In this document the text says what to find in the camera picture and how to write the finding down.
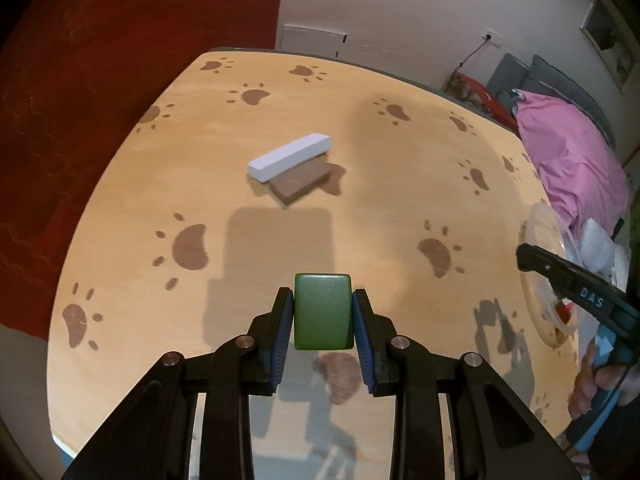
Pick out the white wall panel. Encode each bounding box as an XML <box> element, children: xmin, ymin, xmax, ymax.
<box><xmin>280</xmin><ymin>24</ymin><xmax>348</xmax><ymax>58</ymax></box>

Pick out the brown block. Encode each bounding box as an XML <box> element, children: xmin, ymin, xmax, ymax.
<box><xmin>268</xmin><ymin>159</ymin><xmax>331</xmax><ymax>206</ymax></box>

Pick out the person's right hand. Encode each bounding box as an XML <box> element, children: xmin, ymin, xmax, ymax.
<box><xmin>568</xmin><ymin>340</ymin><xmax>640</xmax><ymax>419</ymax></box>

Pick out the wall power socket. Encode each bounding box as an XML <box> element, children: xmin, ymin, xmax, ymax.
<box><xmin>482</xmin><ymin>27</ymin><xmax>504</xmax><ymax>49</ymax></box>

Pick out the pink cloth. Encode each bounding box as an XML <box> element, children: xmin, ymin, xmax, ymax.
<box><xmin>513</xmin><ymin>90</ymin><xmax>629</xmax><ymax>238</ymax></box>

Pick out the clear glass bowl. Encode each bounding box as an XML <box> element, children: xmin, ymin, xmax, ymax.
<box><xmin>516</xmin><ymin>202</ymin><xmax>582</xmax><ymax>348</ymax></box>

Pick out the black power cable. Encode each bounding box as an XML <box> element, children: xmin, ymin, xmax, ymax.
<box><xmin>456</xmin><ymin>34</ymin><xmax>493</xmax><ymax>73</ymax></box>

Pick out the red patterned bag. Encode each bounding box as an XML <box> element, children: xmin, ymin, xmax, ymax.
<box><xmin>444</xmin><ymin>72</ymin><xmax>518</xmax><ymax>133</ymax></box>

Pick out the long white block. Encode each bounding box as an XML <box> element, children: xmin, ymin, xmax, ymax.
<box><xmin>247</xmin><ymin>132</ymin><xmax>332</xmax><ymax>183</ymax></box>

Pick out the framed wall picture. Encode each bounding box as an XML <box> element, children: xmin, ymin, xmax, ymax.
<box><xmin>580</xmin><ymin>0</ymin><xmax>639</xmax><ymax>91</ymax></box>

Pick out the green-topped white block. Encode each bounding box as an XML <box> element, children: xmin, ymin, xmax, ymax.
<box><xmin>294</xmin><ymin>273</ymin><xmax>354</xmax><ymax>351</ymax></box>

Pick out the white crumpled tissue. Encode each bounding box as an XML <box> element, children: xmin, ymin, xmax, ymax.
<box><xmin>579</xmin><ymin>218</ymin><xmax>629</xmax><ymax>290</ymax></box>

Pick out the red curtain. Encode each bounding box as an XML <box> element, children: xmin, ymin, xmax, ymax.
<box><xmin>1</xmin><ymin>0</ymin><xmax>280</xmax><ymax>338</ymax></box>

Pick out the grey sofa cushion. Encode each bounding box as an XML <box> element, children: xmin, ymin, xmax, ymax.
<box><xmin>487</xmin><ymin>53</ymin><xmax>616</xmax><ymax>150</ymax></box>

